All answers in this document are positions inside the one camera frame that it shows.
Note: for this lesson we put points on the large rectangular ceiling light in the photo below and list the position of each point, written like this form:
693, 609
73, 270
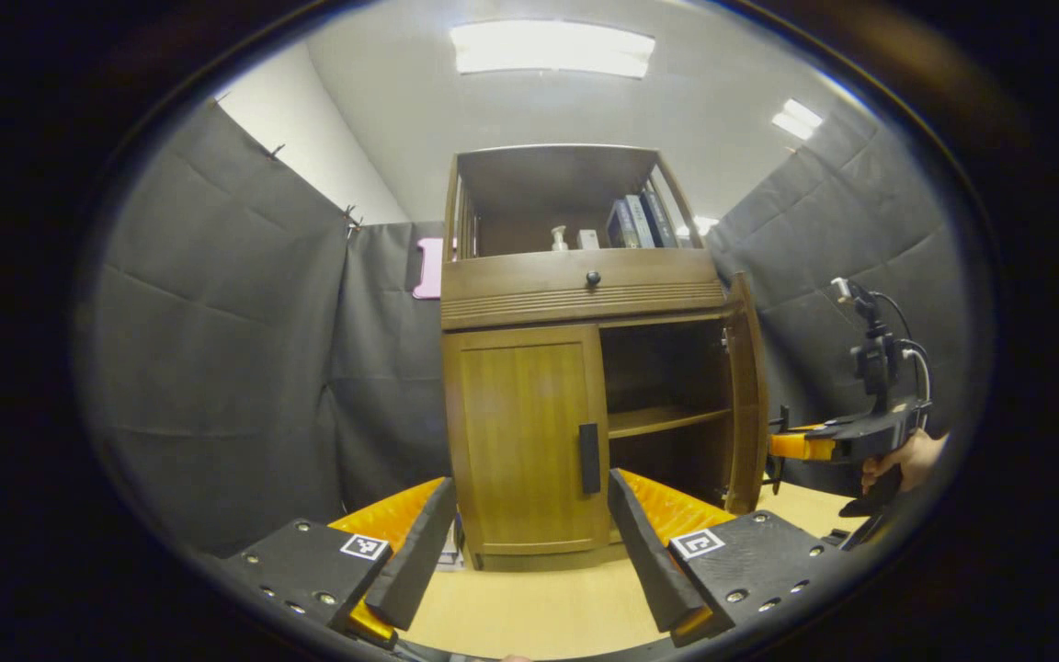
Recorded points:
552, 48

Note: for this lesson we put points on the wooden cabinet door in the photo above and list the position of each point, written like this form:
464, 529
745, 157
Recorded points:
520, 441
748, 395

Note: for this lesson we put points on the black backdrop cloth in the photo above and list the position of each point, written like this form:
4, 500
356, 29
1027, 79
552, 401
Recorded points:
217, 322

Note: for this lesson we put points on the wooden double-door shoe cabinet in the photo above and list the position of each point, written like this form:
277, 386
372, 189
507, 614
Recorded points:
548, 188

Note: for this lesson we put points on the small white box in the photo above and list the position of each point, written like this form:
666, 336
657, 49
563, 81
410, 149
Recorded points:
588, 239

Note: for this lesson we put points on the dark blue book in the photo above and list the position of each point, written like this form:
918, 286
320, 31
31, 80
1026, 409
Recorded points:
640, 221
660, 219
620, 225

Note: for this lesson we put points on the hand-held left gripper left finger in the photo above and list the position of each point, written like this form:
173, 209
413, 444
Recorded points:
419, 552

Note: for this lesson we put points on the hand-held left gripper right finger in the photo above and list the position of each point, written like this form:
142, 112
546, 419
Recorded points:
644, 542

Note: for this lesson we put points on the wooden drawer with black knob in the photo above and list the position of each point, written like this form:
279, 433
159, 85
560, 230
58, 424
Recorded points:
529, 280

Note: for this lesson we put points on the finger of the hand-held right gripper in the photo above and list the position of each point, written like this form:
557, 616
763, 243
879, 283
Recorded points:
801, 447

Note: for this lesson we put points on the small white bottle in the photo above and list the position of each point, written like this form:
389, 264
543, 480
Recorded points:
559, 241

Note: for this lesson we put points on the small ceiling light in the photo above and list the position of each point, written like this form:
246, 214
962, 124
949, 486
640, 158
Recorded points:
796, 119

